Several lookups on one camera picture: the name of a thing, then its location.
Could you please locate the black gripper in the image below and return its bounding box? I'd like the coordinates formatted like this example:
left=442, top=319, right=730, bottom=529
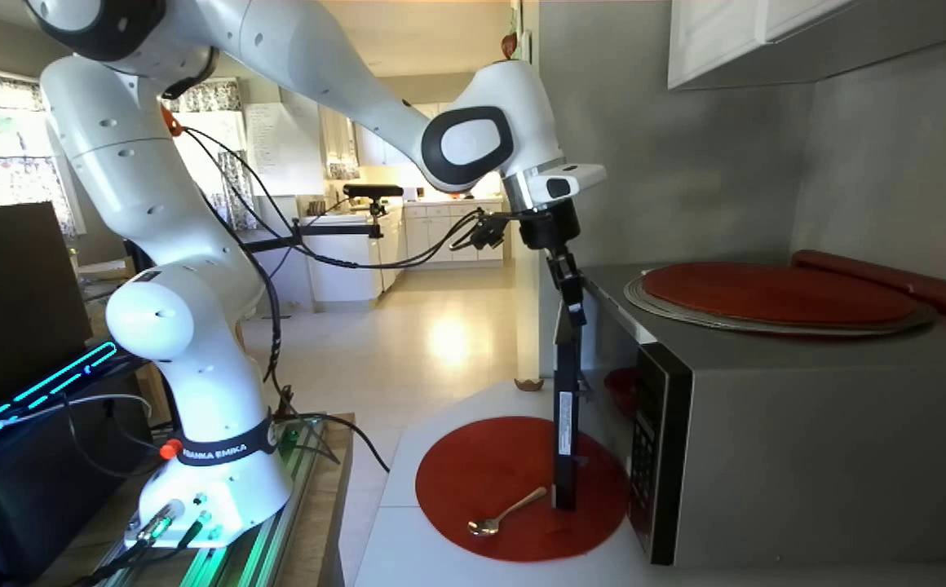
left=515, top=199, right=592, bottom=327

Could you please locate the black microwave door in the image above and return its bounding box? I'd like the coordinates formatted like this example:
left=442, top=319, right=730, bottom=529
left=547, top=290, right=592, bottom=514

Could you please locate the grey microwave oven body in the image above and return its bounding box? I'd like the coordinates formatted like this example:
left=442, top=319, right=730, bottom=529
left=579, top=256, right=946, bottom=571

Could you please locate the round red woven placemat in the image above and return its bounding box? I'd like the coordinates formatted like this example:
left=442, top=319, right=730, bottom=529
left=414, top=415, right=632, bottom=564

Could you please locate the round red mat on tray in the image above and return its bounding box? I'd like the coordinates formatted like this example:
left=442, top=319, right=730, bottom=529
left=641, top=256, right=922, bottom=333

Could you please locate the silver metal spoon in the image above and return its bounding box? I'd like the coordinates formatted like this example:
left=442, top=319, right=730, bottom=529
left=466, top=484, right=555, bottom=541

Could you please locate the robot mounting table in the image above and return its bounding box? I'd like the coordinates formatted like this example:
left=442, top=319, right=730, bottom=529
left=35, top=415, right=360, bottom=587

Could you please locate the red round plate high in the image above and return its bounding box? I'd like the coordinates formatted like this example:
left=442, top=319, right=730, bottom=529
left=621, top=264, right=944, bottom=342

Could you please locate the black computer monitor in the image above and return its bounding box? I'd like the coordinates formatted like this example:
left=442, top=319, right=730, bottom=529
left=0, top=199, right=95, bottom=434

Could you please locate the black case with LED strips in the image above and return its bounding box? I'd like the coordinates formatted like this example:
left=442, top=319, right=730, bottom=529
left=0, top=336, right=162, bottom=587

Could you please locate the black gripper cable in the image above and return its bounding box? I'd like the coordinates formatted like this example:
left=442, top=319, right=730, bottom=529
left=173, top=122, right=525, bottom=274

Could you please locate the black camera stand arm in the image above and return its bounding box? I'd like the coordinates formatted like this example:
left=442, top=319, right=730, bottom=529
left=243, top=178, right=407, bottom=256

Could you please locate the black base cable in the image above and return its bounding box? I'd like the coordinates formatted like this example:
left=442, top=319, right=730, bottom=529
left=265, top=379, right=396, bottom=476

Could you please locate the white wall cabinet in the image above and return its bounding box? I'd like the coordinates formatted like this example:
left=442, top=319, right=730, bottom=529
left=665, top=0, right=946, bottom=93

